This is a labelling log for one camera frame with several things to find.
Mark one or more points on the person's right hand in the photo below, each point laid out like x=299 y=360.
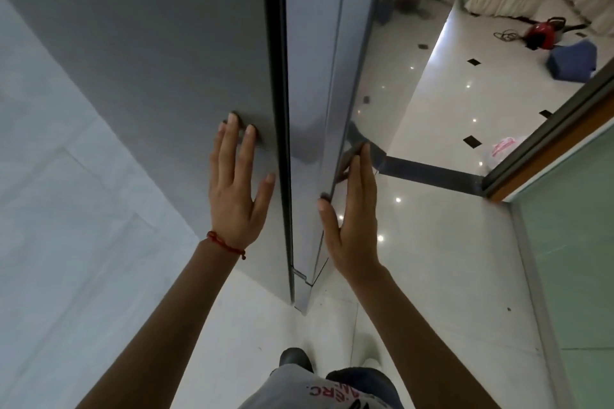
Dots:
x=357 y=231

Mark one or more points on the person's left hand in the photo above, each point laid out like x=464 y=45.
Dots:
x=232 y=202

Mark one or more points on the person's right forearm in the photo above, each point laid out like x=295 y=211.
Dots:
x=422 y=351

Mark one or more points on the person's left forearm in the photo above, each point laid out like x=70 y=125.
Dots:
x=182 y=337

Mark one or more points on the dark blue jeans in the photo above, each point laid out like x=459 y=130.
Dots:
x=369 y=384

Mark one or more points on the white pink plastic bag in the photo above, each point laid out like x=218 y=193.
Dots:
x=503 y=150

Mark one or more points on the white printed t-shirt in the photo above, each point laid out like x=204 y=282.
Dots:
x=297 y=389

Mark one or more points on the grey refrigerator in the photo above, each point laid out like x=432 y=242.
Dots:
x=168 y=39

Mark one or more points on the frosted green glass door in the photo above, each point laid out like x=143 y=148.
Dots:
x=575 y=255

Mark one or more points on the red floor appliance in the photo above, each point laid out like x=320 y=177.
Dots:
x=542 y=32

